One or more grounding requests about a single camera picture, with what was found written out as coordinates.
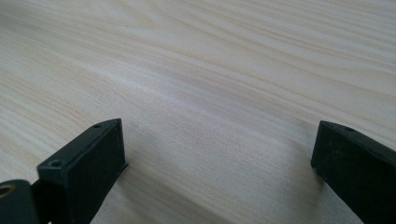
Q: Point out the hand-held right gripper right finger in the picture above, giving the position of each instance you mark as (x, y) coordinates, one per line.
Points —
(358, 174)

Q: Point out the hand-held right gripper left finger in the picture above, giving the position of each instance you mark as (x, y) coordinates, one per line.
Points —
(87, 168)

